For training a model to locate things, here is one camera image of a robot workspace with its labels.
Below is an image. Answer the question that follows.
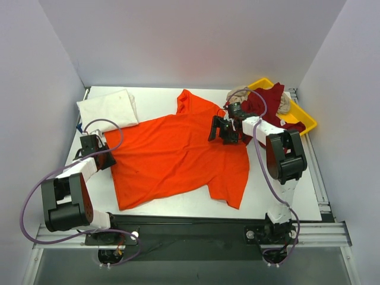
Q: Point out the yellow plastic bin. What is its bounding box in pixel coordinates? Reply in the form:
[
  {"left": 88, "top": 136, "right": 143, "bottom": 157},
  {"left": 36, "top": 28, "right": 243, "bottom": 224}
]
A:
[{"left": 248, "top": 78, "right": 317, "bottom": 135}]

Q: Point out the folded white t shirt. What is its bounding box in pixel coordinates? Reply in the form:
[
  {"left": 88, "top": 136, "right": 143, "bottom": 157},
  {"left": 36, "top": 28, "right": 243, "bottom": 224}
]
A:
[{"left": 77, "top": 89, "right": 139, "bottom": 133}]

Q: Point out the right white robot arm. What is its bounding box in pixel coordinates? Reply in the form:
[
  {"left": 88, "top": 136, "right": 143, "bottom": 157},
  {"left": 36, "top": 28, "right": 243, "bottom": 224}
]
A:
[{"left": 208, "top": 103, "right": 308, "bottom": 242}]

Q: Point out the folded blue t shirt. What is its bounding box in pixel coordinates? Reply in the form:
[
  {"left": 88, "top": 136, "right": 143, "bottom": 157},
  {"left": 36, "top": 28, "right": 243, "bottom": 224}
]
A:
[{"left": 76, "top": 123, "right": 83, "bottom": 134}]

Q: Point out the beige t shirt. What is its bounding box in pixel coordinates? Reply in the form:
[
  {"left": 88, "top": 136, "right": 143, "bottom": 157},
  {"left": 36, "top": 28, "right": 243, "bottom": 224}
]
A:
[{"left": 226, "top": 85, "right": 290, "bottom": 115}]

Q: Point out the orange t shirt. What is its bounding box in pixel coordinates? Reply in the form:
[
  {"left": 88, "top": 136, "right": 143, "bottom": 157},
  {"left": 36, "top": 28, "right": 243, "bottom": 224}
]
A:
[{"left": 105, "top": 90, "right": 249, "bottom": 210}]

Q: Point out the dark red t shirt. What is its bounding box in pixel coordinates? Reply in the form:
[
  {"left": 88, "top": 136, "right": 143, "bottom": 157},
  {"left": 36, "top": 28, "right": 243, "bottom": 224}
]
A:
[{"left": 241, "top": 83, "right": 306, "bottom": 133}]

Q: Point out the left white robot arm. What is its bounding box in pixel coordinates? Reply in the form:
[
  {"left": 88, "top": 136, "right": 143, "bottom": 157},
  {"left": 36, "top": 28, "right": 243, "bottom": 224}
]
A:
[{"left": 41, "top": 134, "right": 120, "bottom": 245}]

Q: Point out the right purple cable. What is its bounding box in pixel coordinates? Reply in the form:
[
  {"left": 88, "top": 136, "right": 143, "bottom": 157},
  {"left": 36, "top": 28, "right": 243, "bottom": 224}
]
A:
[{"left": 223, "top": 88, "right": 301, "bottom": 265}]

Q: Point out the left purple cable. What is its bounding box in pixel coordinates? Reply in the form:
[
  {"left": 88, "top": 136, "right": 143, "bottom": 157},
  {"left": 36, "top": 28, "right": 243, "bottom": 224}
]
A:
[{"left": 19, "top": 118, "right": 143, "bottom": 265}]

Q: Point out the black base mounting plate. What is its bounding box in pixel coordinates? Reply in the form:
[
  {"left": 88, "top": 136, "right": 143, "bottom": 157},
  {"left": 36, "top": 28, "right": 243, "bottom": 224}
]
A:
[{"left": 84, "top": 215, "right": 296, "bottom": 262}]

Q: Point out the purple cable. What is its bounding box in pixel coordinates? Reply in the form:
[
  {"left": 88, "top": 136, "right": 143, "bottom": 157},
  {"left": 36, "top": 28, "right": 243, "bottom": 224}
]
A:
[
  {"left": 223, "top": 88, "right": 301, "bottom": 265},
  {"left": 19, "top": 118, "right": 143, "bottom": 265}
]

